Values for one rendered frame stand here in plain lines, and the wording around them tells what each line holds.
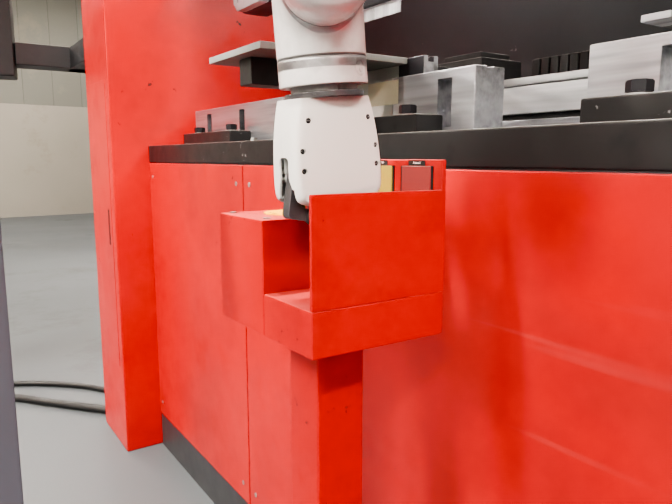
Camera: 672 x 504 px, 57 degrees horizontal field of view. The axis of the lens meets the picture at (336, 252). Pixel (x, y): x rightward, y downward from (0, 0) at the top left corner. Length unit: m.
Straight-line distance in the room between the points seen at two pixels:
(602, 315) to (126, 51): 1.45
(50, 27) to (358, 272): 9.82
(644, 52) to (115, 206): 1.38
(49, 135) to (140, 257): 8.33
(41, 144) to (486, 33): 8.85
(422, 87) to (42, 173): 9.25
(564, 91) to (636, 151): 0.53
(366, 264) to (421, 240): 0.07
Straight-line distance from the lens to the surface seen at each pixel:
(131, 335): 1.85
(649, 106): 0.69
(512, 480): 0.77
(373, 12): 1.15
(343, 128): 0.58
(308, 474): 0.72
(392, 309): 0.60
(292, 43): 0.57
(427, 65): 1.01
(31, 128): 10.03
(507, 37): 1.59
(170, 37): 1.85
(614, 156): 0.62
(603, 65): 0.78
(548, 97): 1.15
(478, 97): 0.91
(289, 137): 0.57
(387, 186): 0.69
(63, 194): 10.13
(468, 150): 0.74
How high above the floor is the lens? 0.84
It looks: 9 degrees down
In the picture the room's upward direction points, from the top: straight up
